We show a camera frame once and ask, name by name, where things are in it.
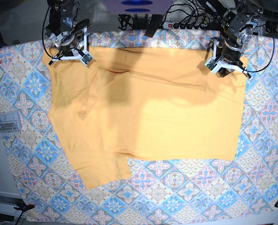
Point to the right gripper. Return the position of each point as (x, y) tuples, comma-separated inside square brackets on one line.
[(71, 45)]

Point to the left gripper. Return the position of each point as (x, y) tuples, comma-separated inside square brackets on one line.
[(228, 59)]

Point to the yellow T-shirt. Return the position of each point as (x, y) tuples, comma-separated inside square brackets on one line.
[(143, 103)]

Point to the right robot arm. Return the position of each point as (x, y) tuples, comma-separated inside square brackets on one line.
[(62, 14)]

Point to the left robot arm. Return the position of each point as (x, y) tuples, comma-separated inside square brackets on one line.
[(236, 26)]

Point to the white power strip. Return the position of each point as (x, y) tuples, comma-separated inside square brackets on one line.
[(180, 26)]

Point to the clear plastic screw box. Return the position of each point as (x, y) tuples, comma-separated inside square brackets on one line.
[(10, 123)]

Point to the patterned blue tablecloth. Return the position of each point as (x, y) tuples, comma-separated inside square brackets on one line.
[(34, 167)]

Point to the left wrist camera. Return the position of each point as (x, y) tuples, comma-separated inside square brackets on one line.
[(212, 65)]

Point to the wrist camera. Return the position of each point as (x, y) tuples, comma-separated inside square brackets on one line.
[(86, 59), (212, 65)]

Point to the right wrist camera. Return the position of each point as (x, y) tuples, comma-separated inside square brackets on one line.
[(86, 59)]

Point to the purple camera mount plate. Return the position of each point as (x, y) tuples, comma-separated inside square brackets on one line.
[(119, 7)]

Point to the black bracket under mount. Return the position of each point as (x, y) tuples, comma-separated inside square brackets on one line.
[(153, 25)]

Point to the orange handled clamp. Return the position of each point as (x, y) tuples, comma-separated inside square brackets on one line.
[(23, 207)]

